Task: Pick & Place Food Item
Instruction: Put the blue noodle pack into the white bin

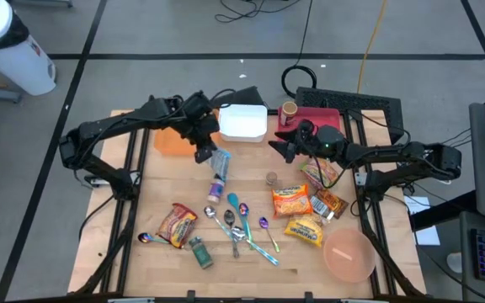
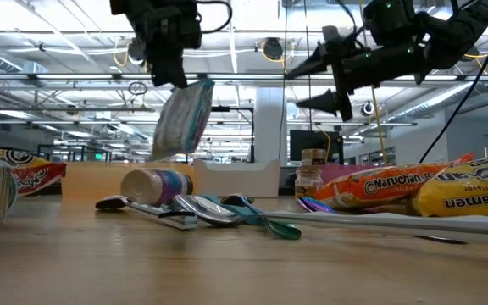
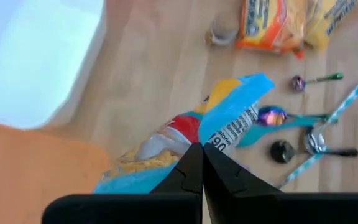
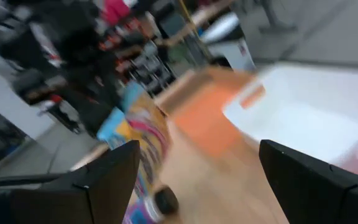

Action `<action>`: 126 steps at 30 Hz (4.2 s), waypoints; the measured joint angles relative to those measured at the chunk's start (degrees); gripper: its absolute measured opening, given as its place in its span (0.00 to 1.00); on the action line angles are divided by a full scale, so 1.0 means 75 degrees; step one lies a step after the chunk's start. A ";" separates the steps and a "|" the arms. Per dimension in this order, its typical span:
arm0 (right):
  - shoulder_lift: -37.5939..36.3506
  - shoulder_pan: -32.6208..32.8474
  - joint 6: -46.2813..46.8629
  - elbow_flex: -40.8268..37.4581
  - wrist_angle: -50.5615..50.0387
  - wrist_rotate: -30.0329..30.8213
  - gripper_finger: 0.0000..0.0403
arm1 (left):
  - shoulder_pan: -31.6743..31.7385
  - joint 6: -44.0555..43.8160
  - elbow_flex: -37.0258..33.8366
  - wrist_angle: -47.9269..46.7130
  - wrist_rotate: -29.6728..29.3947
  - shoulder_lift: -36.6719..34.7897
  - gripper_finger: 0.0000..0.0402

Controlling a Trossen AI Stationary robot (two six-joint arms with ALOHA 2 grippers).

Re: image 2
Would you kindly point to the teal plastic spoon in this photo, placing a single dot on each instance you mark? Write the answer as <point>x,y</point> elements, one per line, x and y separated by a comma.
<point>254,219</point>

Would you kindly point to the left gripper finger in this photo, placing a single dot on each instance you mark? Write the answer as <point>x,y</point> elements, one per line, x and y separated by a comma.
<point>168,76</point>

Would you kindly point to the small jar brown lid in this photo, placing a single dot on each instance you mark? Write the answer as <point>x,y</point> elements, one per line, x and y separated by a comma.
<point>308,184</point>

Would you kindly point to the orange plastic bin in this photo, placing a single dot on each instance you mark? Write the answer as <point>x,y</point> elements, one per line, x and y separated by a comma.
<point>91,182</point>

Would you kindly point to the red yellow ramen packet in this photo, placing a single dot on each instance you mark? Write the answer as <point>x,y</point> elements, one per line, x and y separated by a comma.
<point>36,175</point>

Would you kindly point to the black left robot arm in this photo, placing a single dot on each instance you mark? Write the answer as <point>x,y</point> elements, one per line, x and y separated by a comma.
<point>119,5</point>

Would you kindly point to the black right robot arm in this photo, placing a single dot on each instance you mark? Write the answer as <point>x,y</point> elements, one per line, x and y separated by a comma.
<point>460,29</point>

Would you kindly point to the white plastic bin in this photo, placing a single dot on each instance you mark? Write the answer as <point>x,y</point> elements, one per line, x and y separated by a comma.
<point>235,182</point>

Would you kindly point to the small black ceiling reel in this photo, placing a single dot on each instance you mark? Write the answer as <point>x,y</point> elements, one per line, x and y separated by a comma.
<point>367,109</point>

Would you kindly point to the white square column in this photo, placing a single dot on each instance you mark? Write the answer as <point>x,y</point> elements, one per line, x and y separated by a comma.
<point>269,127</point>

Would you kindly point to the blue white ramen packet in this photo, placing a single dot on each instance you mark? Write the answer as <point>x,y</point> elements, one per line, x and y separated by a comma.
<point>182,123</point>

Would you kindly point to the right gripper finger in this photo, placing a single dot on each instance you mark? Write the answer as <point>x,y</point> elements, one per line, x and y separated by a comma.
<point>322,102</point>
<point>316,63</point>

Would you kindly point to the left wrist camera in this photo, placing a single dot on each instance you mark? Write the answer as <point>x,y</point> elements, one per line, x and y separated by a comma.
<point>189,34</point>

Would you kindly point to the orange ramen packet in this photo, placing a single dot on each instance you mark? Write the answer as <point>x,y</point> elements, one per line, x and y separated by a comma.
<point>379,188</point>

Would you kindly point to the pink plastic bin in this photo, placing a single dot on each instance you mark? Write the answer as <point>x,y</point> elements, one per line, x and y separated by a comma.
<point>341,171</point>

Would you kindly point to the black monitor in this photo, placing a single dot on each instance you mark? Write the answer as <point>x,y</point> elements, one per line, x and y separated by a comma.
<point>316,146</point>

